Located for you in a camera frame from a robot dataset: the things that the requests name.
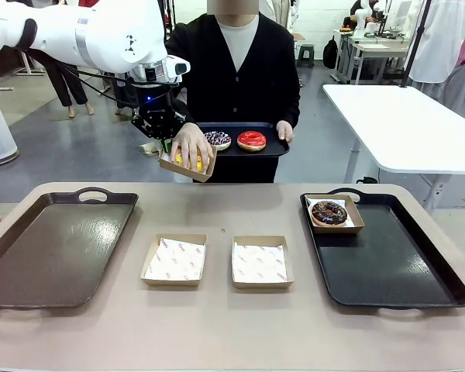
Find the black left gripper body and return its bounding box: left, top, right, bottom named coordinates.
left=137, top=83, right=179, bottom=140

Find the yellow sprinkled donut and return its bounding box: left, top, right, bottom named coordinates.
left=173, top=146, right=211, bottom=174

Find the purple white sprinkled donut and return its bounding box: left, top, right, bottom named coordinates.
left=203, top=130, right=233, bottom=151

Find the brown cardboard food box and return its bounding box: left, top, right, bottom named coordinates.
left=139, top=232, right=208, bottom=288
left=231, top=234, right=295, bottom=290
left=304, top=193, right=365, bottom=235
left=158, top=149, right=218, bottom=184

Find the red glazed donut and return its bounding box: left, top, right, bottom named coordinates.
left=236, top=130, right=267, bottom=152

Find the small black serving tray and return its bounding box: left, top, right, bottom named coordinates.
left=193, top=122, right=291, bottom=158

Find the chocolate glazed donut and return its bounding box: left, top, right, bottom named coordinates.
left=311, top=200, right=349, bottom=227

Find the person's right forearm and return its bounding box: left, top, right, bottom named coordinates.
left=176, top=83, right=201, bottom=126

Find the person's left forearm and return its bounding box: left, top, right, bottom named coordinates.
left=277, top=77, right=301, bottom=129

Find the brown plastic serving tray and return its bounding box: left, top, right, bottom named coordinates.
left=0, top=187, right=140, bottom=311

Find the large black serving tray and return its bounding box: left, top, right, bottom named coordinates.
left=299, top=188, right=465, bottom=311

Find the person's right hand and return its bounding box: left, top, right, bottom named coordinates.
left=170, top=122, right=214, bottom=172

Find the person's left hand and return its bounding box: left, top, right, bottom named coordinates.
left=275, top=120, right=295, bottom=143

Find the person's torso black cardigan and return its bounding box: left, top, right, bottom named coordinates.
left=165, top=11, right=301, bottom=184

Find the mannequin in dark suit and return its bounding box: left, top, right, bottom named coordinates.
left=42, top=61, right=96, bottom=119

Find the white desk with legs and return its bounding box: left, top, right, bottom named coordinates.
left=0, top=53, right=46, bottom=92

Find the grey plastic stool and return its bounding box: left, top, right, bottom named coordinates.
left=296, top=43, right=316, bottom=69

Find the black backpack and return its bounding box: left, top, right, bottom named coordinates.
left=322, top=35, right=339, bottom=70

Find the background person black shirt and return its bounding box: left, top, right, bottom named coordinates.
left=343, top=0, right=367, bottom=28

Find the grey background workbench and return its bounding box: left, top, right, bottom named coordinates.
left=335, top=29, right=412, bottom=84

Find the white rounded table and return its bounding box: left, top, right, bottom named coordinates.
left=322, top=84, right=465, bottom=210

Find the black slanted pole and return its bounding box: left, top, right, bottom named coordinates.
left=399, top=0, right=433, bottom=89

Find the white hanging shirt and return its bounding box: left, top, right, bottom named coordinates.
left=408, top=0, right=465, bottom=84

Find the grey garment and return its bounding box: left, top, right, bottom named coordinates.
left=443, top=61, right=465, bottom=113

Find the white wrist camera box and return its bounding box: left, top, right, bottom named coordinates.
left=163, top=55, right=191, bottom=78

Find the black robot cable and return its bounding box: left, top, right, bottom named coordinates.
left=30, top=48, right=148, bottom=110

